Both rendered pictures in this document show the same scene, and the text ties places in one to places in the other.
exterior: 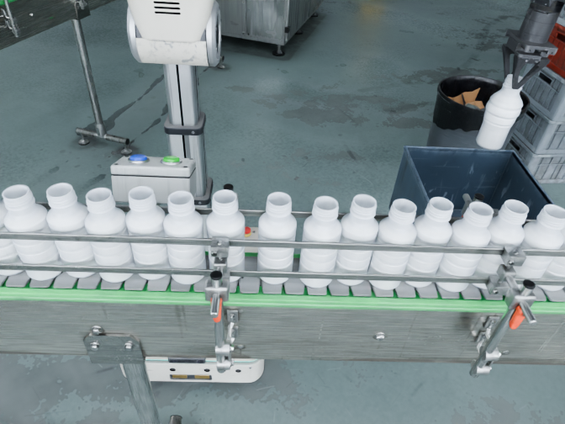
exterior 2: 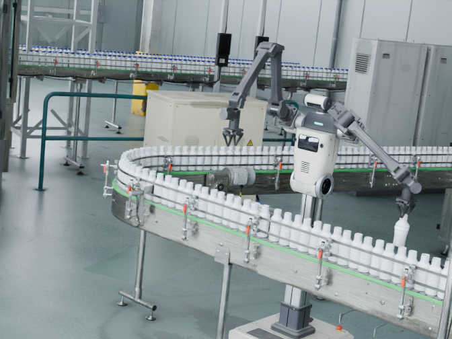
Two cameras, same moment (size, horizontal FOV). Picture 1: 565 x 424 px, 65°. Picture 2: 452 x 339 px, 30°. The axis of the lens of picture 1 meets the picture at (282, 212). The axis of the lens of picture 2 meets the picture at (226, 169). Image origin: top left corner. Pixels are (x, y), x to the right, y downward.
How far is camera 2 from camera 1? 384 cm
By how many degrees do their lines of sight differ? 48
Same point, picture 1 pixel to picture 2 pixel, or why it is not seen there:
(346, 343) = (286, 272)
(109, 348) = (220, 253)
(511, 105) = (399, 224)
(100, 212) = (236, 201)
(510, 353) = (337, 296)
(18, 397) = not seen: outside the picture
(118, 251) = (235, 216)
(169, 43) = (303, 183)
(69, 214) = (229, 201)
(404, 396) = not seen: outside the picture
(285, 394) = not seen: outside the picture
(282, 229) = (275, 217)
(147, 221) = (245, 207)
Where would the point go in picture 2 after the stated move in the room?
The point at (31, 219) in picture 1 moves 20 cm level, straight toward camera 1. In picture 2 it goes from (220, 200) to (215, 208)
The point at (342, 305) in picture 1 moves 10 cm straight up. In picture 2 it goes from (284, 250) to (287, 231)
